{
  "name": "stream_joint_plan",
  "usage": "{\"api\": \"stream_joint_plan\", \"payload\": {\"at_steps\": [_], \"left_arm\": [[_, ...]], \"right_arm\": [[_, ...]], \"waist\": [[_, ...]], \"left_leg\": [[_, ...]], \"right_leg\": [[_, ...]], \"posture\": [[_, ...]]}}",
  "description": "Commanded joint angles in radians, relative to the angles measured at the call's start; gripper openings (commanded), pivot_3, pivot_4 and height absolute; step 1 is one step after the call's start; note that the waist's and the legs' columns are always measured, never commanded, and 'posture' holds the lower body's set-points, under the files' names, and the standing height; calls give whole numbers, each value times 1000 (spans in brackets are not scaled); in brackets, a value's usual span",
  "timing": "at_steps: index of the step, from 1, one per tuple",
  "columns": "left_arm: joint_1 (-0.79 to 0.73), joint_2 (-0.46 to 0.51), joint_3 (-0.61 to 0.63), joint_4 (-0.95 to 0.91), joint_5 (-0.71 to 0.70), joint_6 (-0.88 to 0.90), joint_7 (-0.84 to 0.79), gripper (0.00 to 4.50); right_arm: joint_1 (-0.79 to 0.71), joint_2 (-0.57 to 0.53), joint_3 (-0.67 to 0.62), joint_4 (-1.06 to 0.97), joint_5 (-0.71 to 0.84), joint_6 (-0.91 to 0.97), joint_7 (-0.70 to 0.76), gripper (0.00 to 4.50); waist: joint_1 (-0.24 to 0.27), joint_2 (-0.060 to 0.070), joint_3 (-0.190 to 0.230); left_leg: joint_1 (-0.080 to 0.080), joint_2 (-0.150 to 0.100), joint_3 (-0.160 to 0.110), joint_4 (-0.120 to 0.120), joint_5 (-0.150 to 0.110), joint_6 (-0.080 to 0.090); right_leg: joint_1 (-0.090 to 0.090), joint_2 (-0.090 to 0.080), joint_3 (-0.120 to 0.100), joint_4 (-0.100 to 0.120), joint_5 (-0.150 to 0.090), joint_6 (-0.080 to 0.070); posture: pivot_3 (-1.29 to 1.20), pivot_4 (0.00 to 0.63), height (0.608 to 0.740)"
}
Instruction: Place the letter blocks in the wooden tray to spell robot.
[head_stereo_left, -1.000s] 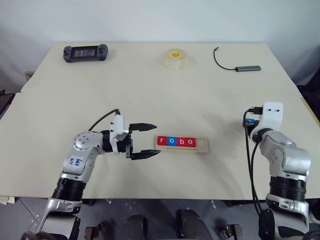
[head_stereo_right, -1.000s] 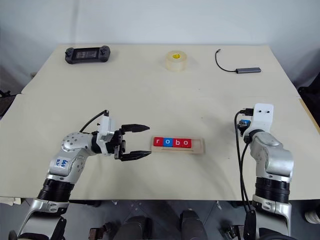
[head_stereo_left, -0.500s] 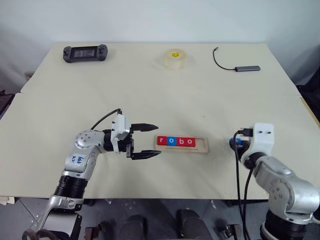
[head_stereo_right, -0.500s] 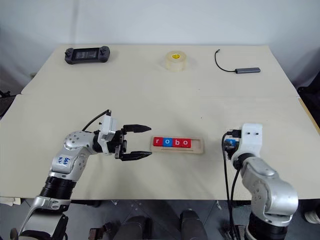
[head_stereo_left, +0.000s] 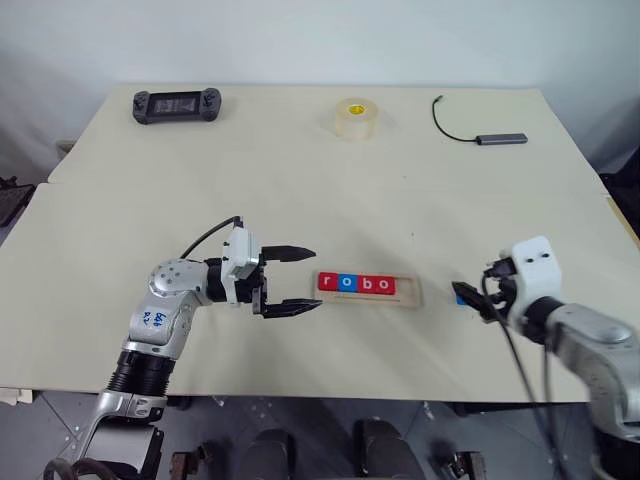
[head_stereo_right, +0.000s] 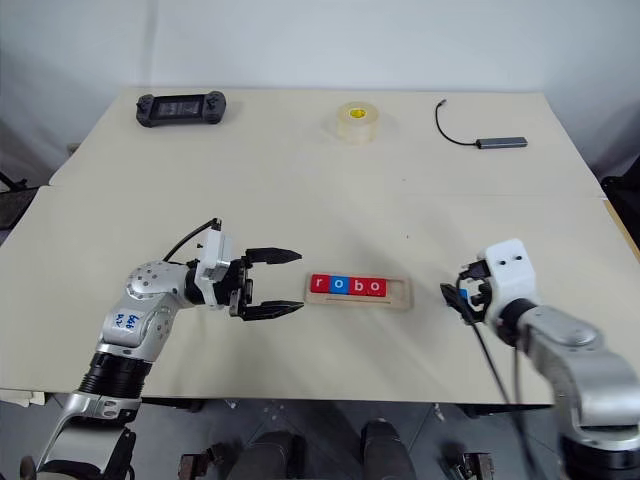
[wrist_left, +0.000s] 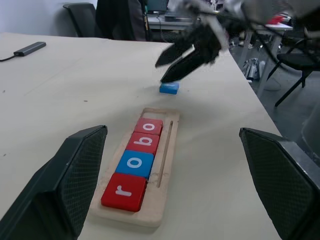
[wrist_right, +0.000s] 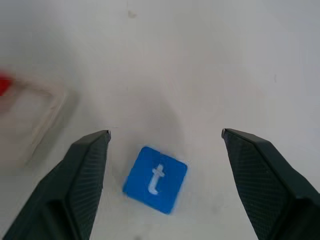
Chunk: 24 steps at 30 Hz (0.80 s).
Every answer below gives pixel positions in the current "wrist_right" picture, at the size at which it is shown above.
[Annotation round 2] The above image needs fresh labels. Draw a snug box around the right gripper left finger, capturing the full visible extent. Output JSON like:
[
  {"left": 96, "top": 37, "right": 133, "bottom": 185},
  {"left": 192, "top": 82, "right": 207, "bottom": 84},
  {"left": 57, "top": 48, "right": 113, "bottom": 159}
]
[{"left": 0, "top": 129, "right": 113, "bottom": 240}]

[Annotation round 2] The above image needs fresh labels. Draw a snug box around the light wooden letter tray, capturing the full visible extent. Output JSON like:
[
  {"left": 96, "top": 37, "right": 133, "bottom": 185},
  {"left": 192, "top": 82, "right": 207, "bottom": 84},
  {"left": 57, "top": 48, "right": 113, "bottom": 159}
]
[{"left": 0, "top": 77, "right": 74, "bottom": 165}]

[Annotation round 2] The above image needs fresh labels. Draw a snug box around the blue letter tile t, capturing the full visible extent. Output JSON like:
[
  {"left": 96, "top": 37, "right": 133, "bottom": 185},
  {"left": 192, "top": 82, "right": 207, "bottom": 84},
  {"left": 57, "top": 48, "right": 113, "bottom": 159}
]
[{"left": 121, "top": 146, "right": 189, "bottom": 215}]

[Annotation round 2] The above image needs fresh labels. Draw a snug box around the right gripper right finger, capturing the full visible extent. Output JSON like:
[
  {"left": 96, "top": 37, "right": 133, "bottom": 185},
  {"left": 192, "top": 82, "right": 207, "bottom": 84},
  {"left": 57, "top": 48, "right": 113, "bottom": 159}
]
[{"left": 221, "top": 128, "right": 320, "bottom": 240}]

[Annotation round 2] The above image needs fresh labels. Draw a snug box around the red letter tile o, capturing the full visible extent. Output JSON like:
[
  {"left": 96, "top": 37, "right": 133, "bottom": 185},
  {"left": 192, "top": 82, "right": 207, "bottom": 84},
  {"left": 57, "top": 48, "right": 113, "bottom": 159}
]
[{"left": 0, "top": 71, "right": 14, "bottom": 97}]

